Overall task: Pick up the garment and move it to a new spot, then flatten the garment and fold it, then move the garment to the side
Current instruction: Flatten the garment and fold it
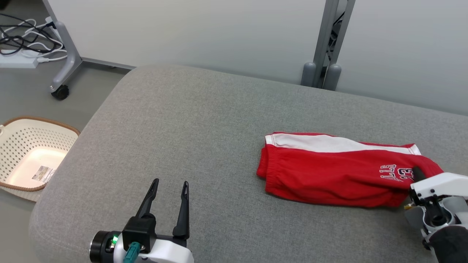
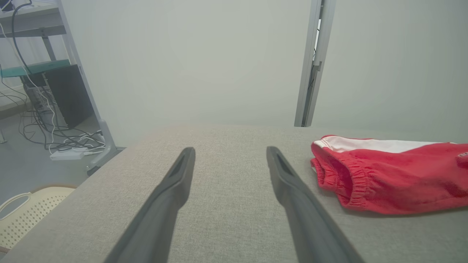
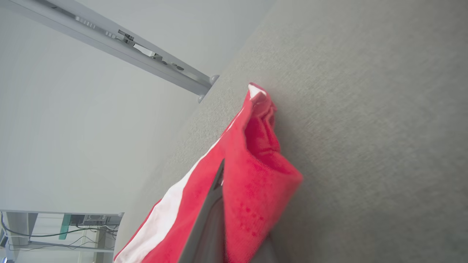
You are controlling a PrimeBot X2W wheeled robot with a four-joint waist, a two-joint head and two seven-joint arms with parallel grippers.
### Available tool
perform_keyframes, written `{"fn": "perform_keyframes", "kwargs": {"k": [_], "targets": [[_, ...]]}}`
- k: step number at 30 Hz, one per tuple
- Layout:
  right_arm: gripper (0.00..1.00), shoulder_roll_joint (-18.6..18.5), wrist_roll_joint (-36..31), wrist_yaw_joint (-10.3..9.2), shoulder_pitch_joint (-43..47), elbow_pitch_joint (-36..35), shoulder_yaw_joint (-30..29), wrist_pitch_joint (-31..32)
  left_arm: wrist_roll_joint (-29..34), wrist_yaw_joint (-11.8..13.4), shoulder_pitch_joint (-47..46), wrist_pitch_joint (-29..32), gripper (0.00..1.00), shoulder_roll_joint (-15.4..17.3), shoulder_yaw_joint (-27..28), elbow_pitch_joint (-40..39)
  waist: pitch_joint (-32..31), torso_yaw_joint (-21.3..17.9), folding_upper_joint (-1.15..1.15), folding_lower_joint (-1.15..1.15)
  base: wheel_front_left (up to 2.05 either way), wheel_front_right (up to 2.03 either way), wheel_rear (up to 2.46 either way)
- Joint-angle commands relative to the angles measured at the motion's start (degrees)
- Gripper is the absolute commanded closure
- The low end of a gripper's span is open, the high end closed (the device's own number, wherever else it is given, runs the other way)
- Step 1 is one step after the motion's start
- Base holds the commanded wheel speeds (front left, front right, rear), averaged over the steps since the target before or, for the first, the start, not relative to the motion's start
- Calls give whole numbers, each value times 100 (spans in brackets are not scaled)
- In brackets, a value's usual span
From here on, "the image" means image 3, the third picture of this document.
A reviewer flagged red and white jersey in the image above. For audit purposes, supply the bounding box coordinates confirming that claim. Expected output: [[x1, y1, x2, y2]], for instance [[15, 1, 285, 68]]
[[113, 83, 304, 263]]

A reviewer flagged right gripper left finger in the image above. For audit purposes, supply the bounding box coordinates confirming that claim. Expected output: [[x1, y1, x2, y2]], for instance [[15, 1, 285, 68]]
[[178, 159, 226, 263]]

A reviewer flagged teal bracket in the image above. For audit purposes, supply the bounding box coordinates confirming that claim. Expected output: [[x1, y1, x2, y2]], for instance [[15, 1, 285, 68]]
[[58, 214, 72, 240]]

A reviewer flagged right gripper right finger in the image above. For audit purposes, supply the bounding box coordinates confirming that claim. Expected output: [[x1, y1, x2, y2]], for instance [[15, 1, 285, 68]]
[[250, 234, 283, 263]]

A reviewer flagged grey metal partition post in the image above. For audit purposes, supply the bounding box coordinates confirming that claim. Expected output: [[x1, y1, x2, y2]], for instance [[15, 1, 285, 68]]
[[0, 0, 220, 104]]

